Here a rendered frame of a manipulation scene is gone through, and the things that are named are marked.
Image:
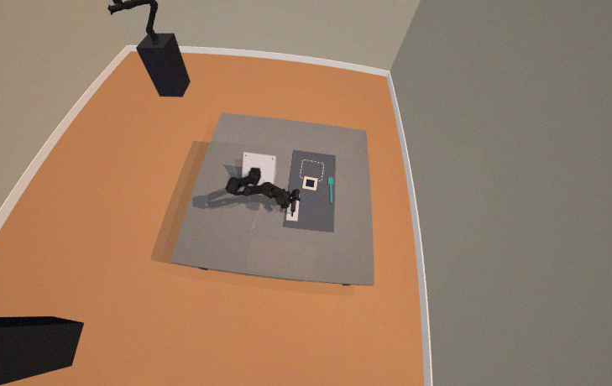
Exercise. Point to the beige tile with dark blue centre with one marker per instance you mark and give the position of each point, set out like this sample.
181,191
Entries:
309,183

